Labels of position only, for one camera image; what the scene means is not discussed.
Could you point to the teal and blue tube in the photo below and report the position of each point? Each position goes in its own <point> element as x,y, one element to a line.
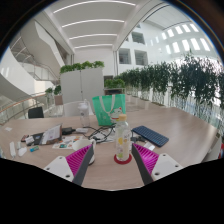
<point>34,148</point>

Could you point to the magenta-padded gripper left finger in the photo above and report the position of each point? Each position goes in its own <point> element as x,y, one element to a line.
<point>59,166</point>

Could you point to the open printed booklet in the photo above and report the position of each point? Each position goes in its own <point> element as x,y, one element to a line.
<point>51,134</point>

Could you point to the colourful sticker sheet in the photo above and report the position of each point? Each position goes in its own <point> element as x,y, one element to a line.
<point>65,143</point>

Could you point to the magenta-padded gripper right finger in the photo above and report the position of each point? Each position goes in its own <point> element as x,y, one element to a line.
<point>164,165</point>

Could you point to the black flat case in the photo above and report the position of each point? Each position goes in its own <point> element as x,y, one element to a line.
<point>37,138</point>

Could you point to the white paper packet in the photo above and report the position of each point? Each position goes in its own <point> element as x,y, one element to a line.
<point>149,146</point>

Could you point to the dark red phone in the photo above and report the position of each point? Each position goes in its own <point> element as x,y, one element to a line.
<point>24,137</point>

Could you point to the white power strip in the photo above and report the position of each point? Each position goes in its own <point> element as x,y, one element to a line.
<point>12,150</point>

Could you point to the white planter cabinet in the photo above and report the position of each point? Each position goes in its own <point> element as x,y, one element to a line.
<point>81,85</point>

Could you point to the clear shaker bottle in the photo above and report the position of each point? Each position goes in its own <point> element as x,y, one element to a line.
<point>84,115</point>

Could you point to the white chair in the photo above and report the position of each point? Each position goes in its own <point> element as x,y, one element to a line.
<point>70,109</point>

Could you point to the small white charger block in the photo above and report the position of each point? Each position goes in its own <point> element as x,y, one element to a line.
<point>19,144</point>

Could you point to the small planter with green plants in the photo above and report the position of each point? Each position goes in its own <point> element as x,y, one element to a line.
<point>57,95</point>

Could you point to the black chair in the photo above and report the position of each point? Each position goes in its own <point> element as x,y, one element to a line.
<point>36,112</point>

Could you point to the clear bottle with yellow cap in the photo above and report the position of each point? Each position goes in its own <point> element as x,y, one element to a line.
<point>123,140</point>

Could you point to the row of green hedge plants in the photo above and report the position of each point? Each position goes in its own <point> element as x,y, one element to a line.
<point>173,83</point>

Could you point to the white card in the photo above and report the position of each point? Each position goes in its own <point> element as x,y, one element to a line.
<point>29,140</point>

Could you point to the glass railing with wooden handrail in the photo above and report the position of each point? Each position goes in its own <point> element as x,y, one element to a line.
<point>16,108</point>

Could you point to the ceiling strip lights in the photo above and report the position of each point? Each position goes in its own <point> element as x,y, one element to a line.
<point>95,22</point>

